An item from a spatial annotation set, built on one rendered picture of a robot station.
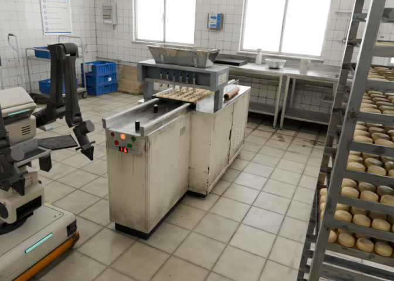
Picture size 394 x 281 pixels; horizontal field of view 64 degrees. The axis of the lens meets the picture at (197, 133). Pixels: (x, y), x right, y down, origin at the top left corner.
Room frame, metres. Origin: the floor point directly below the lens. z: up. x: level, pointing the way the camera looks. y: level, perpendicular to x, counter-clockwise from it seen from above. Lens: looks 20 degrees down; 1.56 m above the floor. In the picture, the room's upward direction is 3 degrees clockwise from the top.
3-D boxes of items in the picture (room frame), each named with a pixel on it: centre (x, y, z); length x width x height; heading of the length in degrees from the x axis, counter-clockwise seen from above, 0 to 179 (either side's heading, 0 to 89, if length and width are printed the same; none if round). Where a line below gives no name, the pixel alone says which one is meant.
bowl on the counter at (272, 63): (5.05, -1.17, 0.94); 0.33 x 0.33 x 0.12
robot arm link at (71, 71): (1.65, 0.69, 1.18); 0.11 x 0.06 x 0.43; 156
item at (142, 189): (2.24, 0.34, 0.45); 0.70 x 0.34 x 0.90; 158
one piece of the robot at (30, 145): (1.53, 0.94, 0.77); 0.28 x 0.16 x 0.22; 156
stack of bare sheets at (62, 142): (3.52, 1.81, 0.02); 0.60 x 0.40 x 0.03; 124
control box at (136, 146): (1.90, 0.47, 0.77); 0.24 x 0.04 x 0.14; 68
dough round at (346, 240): (0.89, -0.53, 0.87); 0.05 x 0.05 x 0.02
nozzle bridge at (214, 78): (2.71, 0.15, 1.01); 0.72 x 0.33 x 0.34; 68
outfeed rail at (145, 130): (2.76, -0.03, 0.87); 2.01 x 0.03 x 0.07; 158
